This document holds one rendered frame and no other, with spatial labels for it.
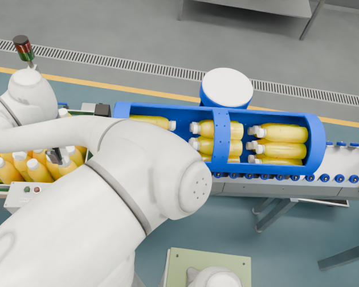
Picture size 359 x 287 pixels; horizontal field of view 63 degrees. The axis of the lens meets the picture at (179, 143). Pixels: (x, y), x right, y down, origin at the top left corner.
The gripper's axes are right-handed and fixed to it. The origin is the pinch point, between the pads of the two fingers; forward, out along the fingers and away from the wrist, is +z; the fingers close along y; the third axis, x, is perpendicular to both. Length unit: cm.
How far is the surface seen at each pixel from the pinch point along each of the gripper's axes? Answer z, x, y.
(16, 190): 6.9, 15.7, -11.0
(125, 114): -6.5, -22.2, 16.4
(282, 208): 67, -114, 7
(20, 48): -7, 26, 49
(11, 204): 6.9, 16.0, -16.3
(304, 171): 8, -99, 2
